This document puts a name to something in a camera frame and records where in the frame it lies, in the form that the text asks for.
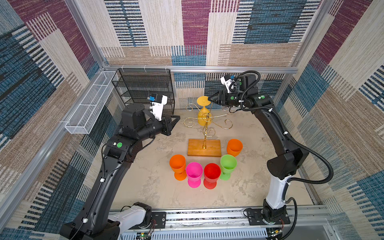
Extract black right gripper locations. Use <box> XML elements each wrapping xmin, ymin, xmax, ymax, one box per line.
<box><xmin>207</xmin><ymin>90</ymin><xmax>246</xmax><ymax>107</ymax></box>

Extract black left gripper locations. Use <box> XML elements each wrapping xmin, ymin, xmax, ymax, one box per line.
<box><xmin>136</xmin><ymin>114</ymin><xmax>180</xmax><ymax>144</ymax></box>

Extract yellow plastic wine glass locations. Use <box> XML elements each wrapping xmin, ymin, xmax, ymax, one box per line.
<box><xmin>197</xmin><ymin>96</ymin><xmax>213</xmax><ymax>127</ymax></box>

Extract orange front wine glass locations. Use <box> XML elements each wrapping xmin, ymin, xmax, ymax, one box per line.
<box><xmin>170</xmin><ymin>155</ymin><xmax>187</xmax><ymax>181</ymax></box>

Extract orange wine glass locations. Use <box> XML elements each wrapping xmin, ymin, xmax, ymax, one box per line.
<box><xmin>227</xmin><ymin>139</ymin><xmax>243</xmax><ymax>157</ymax></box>
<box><xmin>170</xmin><ymin>155</ymin><xmax>187</xmax><ymax>181</ymax></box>

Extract pink plastic wine glass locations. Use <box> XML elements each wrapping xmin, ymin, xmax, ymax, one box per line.
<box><xmin>186</xmin><ymin>162</ymin><xmax>203</xmax><ymax>188</ymax></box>

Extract orange back wine glass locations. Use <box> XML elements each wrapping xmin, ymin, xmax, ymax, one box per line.
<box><xmin>227</xmin><ymin>139</ymin><xmax>243</xmax><ymax>157</ymax></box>

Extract red plastic wine glass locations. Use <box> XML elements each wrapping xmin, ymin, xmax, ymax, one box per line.
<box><xmin>204</xmin><ymin>163</ymin><xmax>221</xmax><ymax>190</ymax></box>

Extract green plastic wine glass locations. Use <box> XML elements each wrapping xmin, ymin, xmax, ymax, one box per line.
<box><xmin>220</xmin><ymin>155</ymin><xmax>237</xmax><ymax>181</ymax></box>

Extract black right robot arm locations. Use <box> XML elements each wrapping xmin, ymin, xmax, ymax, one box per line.
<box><xmin>209</xmin><ymin>71</ymin><xmax>334</xmax><ymax>225</ymax></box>

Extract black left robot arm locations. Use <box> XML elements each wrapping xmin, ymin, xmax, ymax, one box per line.
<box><xmin>60</xmin><ymin>104</ymin><xmax>180</xmax><ymax>240</ymax></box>

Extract black mesh shelf rack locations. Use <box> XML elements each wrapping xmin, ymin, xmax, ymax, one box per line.
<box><xmin>112</xmin><ymin>69</ymin><xmax>175</xmax><ymax>115</ymax></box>

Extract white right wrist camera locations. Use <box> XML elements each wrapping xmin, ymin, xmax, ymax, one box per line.
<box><xmin>220</xmin><ymin>74</ymin><xmax>237</xmax><ymax>93</ymax></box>

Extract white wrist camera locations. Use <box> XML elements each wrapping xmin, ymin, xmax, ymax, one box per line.
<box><xmin>220</xmin><ymin>74</ymin><xmax>237</xmax><ymax>93</ymax></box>
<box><xmin>147</xmin><ymin>93</ymin><xmax>168</xmax><ymax>121</ymax></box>

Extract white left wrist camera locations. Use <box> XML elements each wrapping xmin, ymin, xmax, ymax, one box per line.
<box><xmin>147</xmin><ymin>93</ymin><xmax>168</xmax><ymax>121</ymax></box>

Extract gold wire wine glass rack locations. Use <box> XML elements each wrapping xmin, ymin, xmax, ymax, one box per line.
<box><xmin>183</xmin><ymin>103</ymin><xmax>234</xmax><ymax>158</ymax></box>

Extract white wire mesh basket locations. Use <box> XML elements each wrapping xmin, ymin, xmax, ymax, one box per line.
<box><xmin>65</xmin><ymin>71</ymin><xmax>117</xmax><ymax>135</ymax></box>

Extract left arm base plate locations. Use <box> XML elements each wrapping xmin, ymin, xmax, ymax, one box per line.
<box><xmin>148</xmin><ymin>212</ymin><xmax>167</xmax><ymax>230</ymax></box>

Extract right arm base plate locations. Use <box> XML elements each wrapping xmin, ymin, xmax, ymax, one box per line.
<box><xmin>243</xmin><ymin>207</ymin><xmax>291</xmax><ymax>226</ymax></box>

